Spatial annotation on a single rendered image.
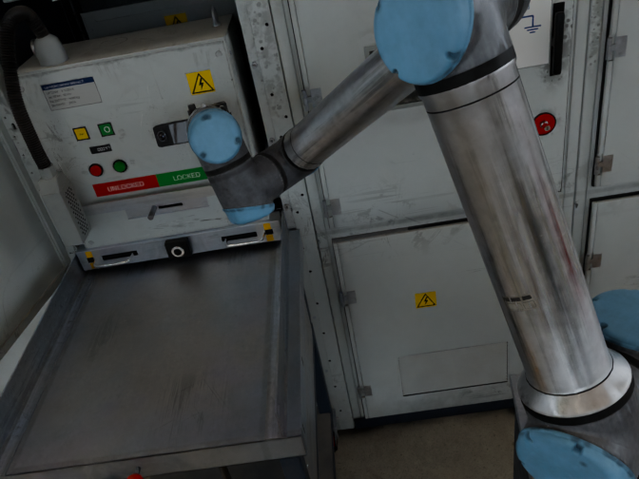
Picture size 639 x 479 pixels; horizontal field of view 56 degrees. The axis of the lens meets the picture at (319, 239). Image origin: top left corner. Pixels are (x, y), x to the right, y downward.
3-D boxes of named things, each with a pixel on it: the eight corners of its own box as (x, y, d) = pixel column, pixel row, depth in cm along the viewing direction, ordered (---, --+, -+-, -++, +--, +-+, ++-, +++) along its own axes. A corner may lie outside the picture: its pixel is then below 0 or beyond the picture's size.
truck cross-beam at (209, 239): (282, 239, 158) (279, 220, 154) (84, 271, 161) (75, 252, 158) (283, 229, 162) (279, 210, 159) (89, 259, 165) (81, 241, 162)
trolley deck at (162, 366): (307, 455, 111) (301, 434, 107) (-15, 498, 115) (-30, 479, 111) (302, 246, 167) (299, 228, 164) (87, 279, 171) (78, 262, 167)
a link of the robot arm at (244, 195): (293, 201, 116) (266, 142, 112) (251, 231, 110) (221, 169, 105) (264, 202, 123) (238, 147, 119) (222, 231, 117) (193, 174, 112)
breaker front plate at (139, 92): (269, 226, 156) (222, 41, 129) (87, 255, 159) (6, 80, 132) (269, 223, 157) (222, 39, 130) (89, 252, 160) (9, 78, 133)
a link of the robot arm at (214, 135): (204, 176, 106) (178, 124, 102) (201, 165, 117) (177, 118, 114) (253, 153, 107) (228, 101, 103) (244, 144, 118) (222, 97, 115)
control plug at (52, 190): (84, 244, 145) (54, 181, 135) (65, 247, 145) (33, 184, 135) (93, 227, 151) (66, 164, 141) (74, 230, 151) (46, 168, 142)
